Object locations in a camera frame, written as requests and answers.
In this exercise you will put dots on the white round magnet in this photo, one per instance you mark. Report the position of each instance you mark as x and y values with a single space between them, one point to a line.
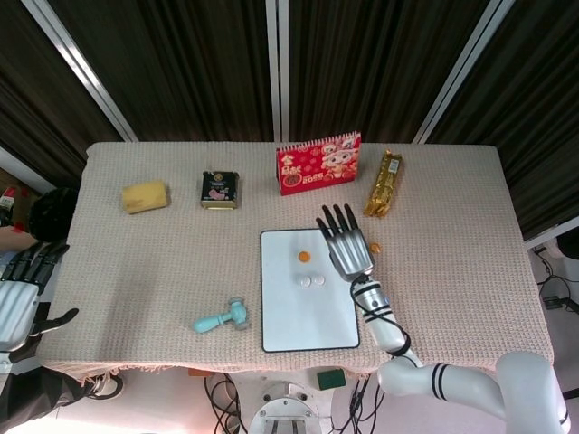
318 280
304 282

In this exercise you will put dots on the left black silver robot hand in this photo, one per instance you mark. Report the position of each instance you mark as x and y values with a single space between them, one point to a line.
16 307

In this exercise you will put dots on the red desk calendar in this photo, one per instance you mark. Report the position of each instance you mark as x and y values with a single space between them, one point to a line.
316 172

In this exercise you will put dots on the beige waffle tablecloth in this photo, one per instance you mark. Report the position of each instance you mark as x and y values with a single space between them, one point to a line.
452 271

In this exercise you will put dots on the orange round magnet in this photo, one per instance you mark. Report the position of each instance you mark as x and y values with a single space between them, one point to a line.
303 257
375 247

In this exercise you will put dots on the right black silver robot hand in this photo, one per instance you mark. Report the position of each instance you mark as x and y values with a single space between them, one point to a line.
350 253

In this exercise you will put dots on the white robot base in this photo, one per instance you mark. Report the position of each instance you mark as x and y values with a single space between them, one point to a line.
285 407

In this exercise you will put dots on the teal toy hammer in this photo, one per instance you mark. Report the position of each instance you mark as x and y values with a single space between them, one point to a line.
210 323

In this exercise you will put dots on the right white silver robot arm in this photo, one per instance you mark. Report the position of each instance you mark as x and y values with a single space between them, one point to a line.
520 380

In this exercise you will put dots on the black round chair back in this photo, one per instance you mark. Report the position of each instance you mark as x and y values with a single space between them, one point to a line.
50 212

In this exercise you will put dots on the yellow green sponge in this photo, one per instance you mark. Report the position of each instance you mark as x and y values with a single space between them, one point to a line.
145 196

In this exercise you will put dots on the white aluminium frame post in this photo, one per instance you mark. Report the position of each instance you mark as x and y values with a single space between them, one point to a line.
457 68
552 235
27 169
81 68
277 68

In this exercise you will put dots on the white magnetic board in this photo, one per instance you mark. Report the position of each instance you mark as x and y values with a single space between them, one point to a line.
307 316

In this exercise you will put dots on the black gold tin can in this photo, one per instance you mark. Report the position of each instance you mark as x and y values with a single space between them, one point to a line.
218 190

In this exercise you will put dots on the cardboard box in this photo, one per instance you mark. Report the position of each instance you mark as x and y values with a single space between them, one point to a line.
13 237

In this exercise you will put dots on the gold foil package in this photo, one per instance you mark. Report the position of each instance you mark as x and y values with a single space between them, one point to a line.
383 185

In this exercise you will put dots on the white shoe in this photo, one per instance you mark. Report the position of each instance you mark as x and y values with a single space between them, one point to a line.
108 388

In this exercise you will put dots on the green sponge block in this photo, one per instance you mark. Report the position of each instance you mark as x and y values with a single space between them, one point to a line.
331 379

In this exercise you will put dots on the dark pleated curtain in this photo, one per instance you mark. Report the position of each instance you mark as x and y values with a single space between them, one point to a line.
203 68

